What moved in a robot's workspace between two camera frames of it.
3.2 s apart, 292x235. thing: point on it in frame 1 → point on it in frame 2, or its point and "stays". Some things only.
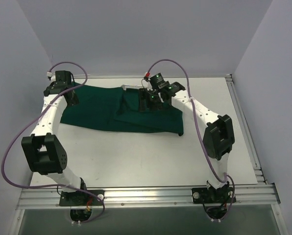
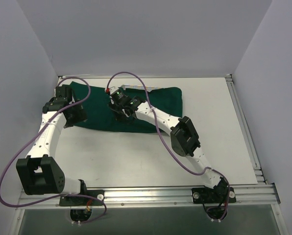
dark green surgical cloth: (108, 108) stays
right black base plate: (221, 195) stays
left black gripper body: (71, 97) → (75, 115)
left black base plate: (79, 198) stays
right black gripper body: (143, 101) → (117, 109)
